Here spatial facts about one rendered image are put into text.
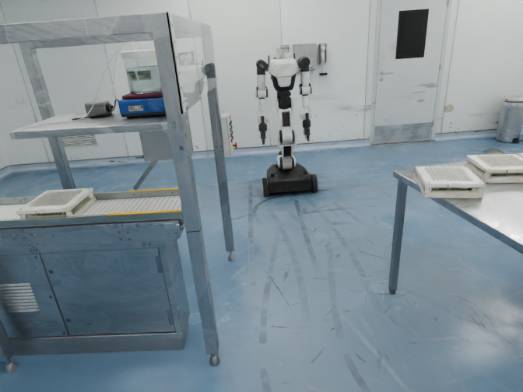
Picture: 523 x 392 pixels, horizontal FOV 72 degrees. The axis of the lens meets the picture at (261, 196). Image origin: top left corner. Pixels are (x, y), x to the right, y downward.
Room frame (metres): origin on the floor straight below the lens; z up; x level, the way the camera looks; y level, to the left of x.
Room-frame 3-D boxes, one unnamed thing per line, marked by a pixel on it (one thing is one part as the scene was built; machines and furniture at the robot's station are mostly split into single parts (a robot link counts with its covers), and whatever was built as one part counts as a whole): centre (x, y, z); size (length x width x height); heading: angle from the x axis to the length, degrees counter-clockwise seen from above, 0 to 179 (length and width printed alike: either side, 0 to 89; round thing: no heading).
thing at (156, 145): (1.70, 0.43, 1.14); 0.22 x 0.11 x 0.20; 88
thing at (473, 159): (1.71, -1.23, 0.89); 0.25 x 0.24 x 0.02; 172
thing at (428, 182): (1.58, -0.89, 0.89); 0.25 x 0.24 x 0.02; 168
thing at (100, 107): (1.63, 0.69, 1.31); 0.12 x 0.07 x 0.06; 88
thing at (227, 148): (2.42, 0.20, 0.98); 0.17 x 0.06 x 0.26; 178
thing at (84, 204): (1.60, 0.98, 0.85); 0.24 x 0.24 x 0.02; 88
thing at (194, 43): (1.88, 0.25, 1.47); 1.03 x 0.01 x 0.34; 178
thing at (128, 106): (1.61, 0.46, 1.32); 0.21 x 0.20 x 0.09; 178
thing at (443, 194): (1.58, -0.89, 0.84); 0.24 x 0.24 x 0.02; 78
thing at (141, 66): (1.60, 0.46, 1.46); 0.15 x 0.15 x 0.19
